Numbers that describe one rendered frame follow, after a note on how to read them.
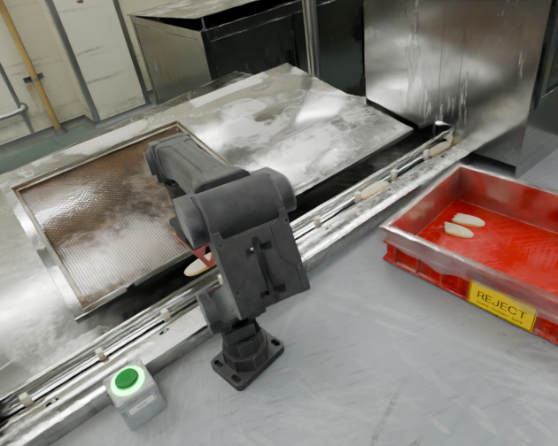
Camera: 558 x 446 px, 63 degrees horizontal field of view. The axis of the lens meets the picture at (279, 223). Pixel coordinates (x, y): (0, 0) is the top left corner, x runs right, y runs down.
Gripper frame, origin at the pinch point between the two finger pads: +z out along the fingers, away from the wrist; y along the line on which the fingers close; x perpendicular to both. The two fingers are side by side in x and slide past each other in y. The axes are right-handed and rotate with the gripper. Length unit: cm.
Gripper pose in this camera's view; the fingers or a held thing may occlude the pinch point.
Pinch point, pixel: (205, 257)
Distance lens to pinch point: 94.5
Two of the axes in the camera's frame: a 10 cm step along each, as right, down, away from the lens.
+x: -7.8, 4.6, -4.3
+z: 1.3, 7.9, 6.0
